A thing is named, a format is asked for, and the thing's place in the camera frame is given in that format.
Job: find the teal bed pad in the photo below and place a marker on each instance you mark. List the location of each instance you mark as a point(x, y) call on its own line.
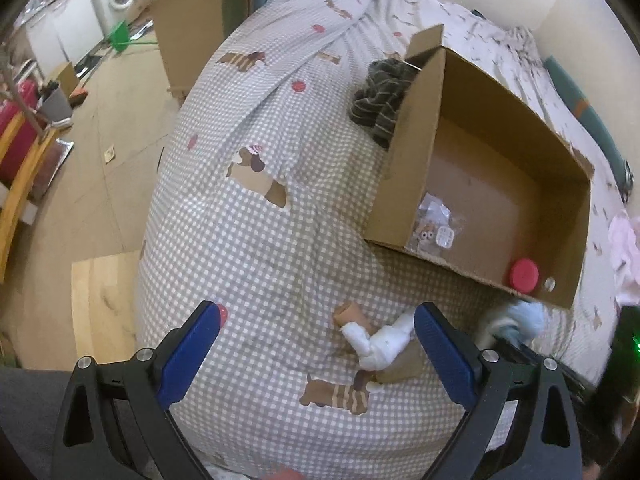
point(582, 105)

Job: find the person's grey trousers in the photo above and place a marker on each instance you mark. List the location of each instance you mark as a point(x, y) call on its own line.
point(30, 420)

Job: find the pink cloth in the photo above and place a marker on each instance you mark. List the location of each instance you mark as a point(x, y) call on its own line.
point(625, 250)

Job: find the grey bin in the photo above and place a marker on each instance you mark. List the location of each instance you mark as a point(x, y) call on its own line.
point(54, 102)

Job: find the red suitcase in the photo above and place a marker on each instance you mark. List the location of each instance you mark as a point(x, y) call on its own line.
point(17, 125)

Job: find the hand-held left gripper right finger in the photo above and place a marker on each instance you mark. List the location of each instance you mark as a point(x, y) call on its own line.
point(445, 350)

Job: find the small beige floor object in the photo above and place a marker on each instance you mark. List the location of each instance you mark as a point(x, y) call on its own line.
point(109, 152)

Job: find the tall cardboard box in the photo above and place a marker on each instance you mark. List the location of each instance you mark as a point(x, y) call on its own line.
point(187, 40)

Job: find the light blue fluffy cloth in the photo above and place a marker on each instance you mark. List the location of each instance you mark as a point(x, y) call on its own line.
point(520, 317)

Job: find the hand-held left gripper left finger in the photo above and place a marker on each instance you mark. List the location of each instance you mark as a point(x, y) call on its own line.
point(192, 345)

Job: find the yellow wooden chair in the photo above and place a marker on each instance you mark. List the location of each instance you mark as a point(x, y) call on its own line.
point(22, 185)

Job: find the white kitchen cabinet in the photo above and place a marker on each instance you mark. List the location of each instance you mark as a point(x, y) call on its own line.
point(60, 30)

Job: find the dark striped cloth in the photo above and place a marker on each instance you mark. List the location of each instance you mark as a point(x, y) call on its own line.
point(382, 95)

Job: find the clear plastic bag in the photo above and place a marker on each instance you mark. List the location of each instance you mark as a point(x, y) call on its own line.
point(435, 225)

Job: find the tan soft tube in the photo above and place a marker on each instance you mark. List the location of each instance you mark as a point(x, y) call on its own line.
point(350, 312)

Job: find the green dustpan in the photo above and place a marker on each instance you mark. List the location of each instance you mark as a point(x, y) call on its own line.
point(120, 35)

